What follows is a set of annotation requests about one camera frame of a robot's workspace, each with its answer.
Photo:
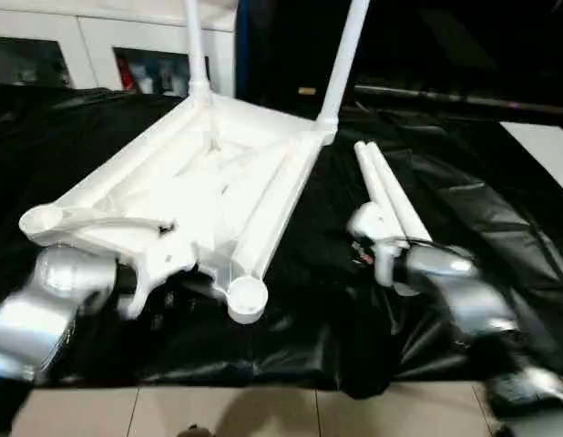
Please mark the white plastic table leg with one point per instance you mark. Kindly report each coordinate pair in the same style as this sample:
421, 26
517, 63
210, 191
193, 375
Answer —
343, 68
197, 45
400, 200
370, 177

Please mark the white plastic table top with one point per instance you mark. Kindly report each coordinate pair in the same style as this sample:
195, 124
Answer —
195, 182

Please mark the black plastic mat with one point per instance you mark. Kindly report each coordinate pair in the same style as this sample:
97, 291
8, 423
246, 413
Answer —
400, 341

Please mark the grey robot body part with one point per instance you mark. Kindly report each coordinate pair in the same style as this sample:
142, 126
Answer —
195, 431

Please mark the small tan tape piece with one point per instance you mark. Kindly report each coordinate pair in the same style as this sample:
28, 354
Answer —
307, 91

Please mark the long dark metal rod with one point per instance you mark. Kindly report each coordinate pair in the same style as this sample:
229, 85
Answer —
468, 98

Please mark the white flat board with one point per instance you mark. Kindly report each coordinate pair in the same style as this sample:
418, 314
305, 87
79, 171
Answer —
545, 150

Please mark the red bottle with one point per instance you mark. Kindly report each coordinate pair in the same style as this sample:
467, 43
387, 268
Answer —
124, 73

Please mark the white cabinet with glass doors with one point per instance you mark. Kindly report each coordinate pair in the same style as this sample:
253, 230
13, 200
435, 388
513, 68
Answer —
81, 27

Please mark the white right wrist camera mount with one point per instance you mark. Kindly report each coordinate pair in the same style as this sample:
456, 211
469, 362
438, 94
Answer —
377, 227

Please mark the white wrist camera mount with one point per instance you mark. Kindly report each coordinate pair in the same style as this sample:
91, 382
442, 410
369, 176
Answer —
377, 227
163, 259

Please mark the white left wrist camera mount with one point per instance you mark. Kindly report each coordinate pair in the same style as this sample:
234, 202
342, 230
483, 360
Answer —
163, 259

